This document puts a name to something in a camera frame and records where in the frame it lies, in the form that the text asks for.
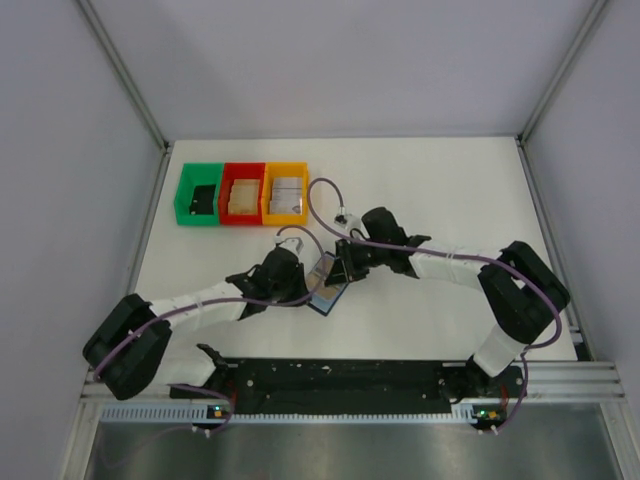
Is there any beige credit card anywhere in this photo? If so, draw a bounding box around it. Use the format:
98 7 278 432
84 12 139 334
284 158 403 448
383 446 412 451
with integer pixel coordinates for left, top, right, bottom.
310 284 347 315

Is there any blue card holder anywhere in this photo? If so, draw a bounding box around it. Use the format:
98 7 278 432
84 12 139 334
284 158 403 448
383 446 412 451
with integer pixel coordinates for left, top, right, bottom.
306 251 347 317

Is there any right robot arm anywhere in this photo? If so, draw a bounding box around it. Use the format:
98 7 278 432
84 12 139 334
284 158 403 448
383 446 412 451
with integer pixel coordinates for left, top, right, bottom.
325 207 570 401

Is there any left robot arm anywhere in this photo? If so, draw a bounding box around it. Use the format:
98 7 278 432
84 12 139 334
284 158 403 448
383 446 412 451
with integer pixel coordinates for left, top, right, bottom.
82 241 309 400

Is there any silver cards stack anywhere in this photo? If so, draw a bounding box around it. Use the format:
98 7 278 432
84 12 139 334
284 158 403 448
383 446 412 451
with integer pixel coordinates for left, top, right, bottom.
269 177 303 215

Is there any beige cards stack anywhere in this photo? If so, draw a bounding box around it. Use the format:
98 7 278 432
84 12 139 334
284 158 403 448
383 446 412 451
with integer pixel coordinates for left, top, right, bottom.
227 179 260 215

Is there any black cards stack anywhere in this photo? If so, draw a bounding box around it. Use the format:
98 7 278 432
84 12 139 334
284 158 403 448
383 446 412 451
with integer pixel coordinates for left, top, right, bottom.
189 184 217 216

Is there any yellow plastic bin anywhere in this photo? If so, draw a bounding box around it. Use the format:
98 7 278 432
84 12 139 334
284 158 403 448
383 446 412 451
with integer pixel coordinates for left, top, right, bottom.
261 162 309 226

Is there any red plastic bin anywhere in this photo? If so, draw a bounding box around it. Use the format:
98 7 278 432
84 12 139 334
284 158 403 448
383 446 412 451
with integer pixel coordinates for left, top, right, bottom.
218 163 266 226

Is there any green plastic bin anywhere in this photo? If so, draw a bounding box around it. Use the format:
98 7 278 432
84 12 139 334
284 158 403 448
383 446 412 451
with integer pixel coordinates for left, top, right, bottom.
174 163 224 227

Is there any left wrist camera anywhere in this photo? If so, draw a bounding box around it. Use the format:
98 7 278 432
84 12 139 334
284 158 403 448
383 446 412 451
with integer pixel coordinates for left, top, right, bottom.
275 236 304 257

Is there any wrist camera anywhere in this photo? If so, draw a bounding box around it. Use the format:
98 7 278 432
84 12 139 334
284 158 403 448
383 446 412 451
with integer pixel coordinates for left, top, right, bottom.
334 211 361 234
275 236 304 257

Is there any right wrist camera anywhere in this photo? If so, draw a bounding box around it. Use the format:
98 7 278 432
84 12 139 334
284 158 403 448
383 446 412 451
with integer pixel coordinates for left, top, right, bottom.
334 211 361 234

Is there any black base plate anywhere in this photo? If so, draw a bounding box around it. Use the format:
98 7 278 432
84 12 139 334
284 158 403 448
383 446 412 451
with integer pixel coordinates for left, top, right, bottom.
169 342 524 414

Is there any right aluminium frame post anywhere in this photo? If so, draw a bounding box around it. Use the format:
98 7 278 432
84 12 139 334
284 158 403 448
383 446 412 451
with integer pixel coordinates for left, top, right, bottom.
517 0 613 146

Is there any aluminium frame post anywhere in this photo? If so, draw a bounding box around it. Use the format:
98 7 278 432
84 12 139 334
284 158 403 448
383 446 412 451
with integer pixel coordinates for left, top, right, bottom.
517 0 613 146
73 0 169 152

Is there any grey cable duct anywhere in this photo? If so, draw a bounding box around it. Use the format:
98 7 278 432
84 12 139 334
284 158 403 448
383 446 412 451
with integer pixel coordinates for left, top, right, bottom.
101 402 506 425

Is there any aluminium front rail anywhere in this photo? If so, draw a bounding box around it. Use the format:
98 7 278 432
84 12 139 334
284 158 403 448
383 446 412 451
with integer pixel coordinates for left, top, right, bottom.
80 361 626 404

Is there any left aluminium frame post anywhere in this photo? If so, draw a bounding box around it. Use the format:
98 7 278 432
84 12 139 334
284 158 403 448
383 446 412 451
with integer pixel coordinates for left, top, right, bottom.
73 0 169 152

